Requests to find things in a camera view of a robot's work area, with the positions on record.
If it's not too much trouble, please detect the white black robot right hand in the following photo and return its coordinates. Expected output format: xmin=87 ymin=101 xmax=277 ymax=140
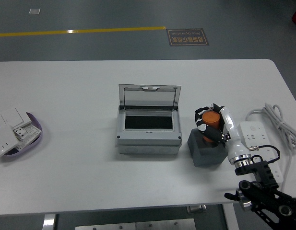
xmin=194 ymin=103 xmax=252 ymax=166

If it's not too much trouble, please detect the orange cylinder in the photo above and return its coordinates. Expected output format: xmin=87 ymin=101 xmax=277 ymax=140
xmin=201 ymin=111 xmax=221 ymax=144

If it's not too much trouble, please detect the grey electrical enclosure box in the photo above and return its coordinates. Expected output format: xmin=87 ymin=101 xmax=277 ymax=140
xmin=116 ymin=83 xmax=182 ymax=155

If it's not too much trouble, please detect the transparent hinged box lid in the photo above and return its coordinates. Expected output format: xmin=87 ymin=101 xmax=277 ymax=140
xmin=118 ymin=83 xmax=182 ymax=111

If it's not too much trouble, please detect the grey cube block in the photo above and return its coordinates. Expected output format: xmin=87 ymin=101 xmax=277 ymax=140
xmin=187 ymin=128 xmax=229 ymax=167

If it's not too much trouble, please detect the white power strip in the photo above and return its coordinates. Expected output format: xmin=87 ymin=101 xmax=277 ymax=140
xmin=238 ymin=121 xmax=284 ymax=189

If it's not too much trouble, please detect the white socket module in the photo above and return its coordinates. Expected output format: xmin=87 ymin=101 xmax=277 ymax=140
xmin=25 ymin=124 xmax=42 ymax=139

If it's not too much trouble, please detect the purple plastic tray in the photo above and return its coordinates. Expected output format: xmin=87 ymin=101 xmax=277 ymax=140
xmin=3 ymin=112 xmax=43 ymax=156

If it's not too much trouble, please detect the white socket plate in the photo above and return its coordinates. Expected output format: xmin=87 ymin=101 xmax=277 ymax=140
xmin=0 ymin=114 xmax=19 ymax=160

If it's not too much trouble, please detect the white power cord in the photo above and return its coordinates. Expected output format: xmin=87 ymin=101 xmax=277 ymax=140
xmin=245 ymin=103 xmax=296 ymax=190

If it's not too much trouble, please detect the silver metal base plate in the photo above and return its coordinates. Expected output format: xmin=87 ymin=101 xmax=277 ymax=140
xmin=75 ymin=218 xmax=196 ymax=230

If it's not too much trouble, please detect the white rocker switch plate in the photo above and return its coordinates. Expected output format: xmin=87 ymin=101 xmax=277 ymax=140
xmin=0 ymin=107 xmax=33 ymax=130

